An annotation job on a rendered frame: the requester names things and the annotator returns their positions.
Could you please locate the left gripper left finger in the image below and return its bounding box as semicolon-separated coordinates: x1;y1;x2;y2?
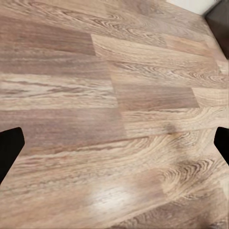
0;127;25;184

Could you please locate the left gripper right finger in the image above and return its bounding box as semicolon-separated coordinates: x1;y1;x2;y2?
214;127;229;165

